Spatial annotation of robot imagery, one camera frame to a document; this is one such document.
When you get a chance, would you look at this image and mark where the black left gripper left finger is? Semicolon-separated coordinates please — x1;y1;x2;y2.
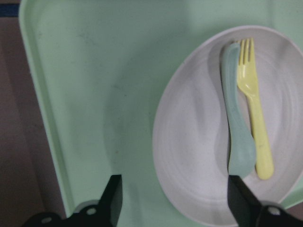
67;175;123;227

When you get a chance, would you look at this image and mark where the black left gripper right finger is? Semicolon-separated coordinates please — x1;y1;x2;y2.
227;175;262;227

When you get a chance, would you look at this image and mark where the teal plastic spoon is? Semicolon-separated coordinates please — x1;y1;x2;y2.
221;43;256;178

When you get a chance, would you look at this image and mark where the beige round plate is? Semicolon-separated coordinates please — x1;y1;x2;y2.
153;26;303;227

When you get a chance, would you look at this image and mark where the yellow plastic fork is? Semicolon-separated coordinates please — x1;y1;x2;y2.
237;38;274;180

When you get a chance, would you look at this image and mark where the light green tray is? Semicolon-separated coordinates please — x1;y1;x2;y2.
19;0;303;227

